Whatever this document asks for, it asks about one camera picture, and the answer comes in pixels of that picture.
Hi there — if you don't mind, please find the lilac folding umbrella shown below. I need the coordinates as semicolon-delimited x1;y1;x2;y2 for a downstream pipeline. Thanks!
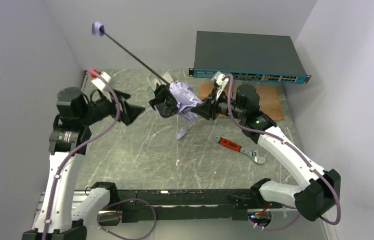
91;21;202;140

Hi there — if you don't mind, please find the mint green umbrella case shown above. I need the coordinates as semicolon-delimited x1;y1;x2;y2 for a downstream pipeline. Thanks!
148;70;180;95

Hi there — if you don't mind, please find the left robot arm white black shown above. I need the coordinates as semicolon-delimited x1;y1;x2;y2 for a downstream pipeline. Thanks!
22;87;145;240

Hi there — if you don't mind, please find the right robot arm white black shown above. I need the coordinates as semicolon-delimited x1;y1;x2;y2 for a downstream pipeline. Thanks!
191;84;342;225

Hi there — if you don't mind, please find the wooden board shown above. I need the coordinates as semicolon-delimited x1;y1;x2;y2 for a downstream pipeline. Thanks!
198;82;284;122

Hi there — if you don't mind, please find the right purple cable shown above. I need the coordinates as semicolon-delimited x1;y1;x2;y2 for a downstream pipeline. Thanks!
221;73;342;232

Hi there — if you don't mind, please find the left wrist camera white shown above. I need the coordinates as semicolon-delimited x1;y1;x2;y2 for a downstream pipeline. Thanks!
88;68;112;91

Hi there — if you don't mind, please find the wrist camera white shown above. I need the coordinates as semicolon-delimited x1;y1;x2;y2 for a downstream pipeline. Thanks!
88;68;112;91
210;71;230;88

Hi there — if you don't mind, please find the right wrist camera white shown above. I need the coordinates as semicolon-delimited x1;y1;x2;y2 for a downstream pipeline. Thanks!
210;71;230;88

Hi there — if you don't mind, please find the red handled adjustable wrench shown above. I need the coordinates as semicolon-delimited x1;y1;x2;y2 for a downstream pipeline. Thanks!
214;136;266;165

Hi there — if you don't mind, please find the network switch blue front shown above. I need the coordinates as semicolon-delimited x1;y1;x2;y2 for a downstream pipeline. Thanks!
188;31;311;85

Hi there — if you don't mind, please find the aluminium rail frame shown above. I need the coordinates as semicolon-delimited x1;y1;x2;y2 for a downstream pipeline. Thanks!
27;70;339;240

